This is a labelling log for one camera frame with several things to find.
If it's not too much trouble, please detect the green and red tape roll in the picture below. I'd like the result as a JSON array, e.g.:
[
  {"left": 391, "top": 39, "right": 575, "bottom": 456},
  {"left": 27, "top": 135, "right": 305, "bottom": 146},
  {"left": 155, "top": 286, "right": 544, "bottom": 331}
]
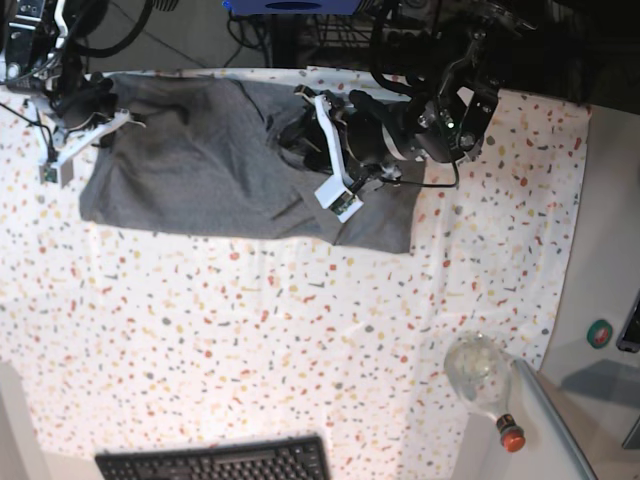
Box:
[{"left": 586, "top": 319, "right": 613, "bottom": 349}]

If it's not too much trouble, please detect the grey t-shirt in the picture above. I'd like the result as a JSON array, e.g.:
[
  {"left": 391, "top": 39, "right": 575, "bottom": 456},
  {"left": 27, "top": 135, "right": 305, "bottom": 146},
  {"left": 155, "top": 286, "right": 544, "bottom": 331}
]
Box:
[{"left": 79, "top": 75, "right": 418, "bottom": 254}]

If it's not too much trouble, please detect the terrazzo patterned tablecloth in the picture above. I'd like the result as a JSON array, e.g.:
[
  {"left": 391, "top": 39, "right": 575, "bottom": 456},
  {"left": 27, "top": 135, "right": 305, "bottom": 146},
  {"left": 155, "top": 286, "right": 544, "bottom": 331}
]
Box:
[{"left": 1, "top": 90, "right": 591, "bottom": 479}]

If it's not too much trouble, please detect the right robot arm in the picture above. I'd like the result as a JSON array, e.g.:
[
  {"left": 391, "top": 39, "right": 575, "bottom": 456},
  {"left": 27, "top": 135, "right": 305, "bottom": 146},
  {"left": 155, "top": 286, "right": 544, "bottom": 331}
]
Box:
[{"left": 1, "top": 1, "right": 157, "bottom": 132}]

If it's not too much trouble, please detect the blue box with oval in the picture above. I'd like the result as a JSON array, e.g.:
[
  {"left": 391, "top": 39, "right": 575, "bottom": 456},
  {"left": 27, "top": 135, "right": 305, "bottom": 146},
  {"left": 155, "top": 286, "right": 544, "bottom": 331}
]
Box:
[{"left": 222, "top": 0, "right": 361, "bottom": 16}]

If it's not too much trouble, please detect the black power strip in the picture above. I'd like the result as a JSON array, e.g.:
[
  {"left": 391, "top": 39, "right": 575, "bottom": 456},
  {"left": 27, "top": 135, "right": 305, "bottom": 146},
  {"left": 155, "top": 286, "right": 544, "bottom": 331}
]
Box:
[{"left": 374, "top": 27, "right": 481, "bottom": 54}]

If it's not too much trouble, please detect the clear glass bottle red cap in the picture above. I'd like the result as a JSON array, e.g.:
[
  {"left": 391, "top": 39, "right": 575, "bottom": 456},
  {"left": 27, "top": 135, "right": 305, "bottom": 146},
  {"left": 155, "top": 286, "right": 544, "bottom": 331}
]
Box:
[{"left": 444, "top": 332, "right": 526, "bottom": 453}]

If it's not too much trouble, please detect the dark phone on table edge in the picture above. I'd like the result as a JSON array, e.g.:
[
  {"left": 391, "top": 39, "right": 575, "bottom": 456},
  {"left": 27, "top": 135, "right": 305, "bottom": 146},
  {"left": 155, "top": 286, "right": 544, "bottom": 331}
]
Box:
[{"left": 616, "top": 294, "right": 640, "bottom": 354}]

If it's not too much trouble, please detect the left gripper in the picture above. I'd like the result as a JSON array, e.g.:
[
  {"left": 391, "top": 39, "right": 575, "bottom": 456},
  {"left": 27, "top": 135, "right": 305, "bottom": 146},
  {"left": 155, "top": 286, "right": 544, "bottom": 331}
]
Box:
[{"left": 277, "top": 90, "right": 415, "bottom": 170}]

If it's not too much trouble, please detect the black computer keyboard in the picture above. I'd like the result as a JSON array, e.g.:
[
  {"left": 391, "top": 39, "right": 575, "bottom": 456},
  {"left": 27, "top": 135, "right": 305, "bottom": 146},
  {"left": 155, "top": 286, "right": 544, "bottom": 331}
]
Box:
[{"left": 95, "top": 436, "right": 331, "bottom": 480}]

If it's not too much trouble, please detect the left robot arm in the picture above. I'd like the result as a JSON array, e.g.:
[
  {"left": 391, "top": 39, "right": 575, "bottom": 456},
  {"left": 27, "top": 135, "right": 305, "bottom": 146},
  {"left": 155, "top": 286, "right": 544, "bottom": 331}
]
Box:
[{"left": 277, "top": 1, "right": 535, "bottom": 176}]

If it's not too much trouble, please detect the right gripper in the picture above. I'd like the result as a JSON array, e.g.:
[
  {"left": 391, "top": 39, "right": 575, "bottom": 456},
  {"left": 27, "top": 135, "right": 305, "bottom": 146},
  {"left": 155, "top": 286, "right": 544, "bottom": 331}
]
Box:
[{"left": 49, "top": 73, "right": 118, "bottom": 132}]

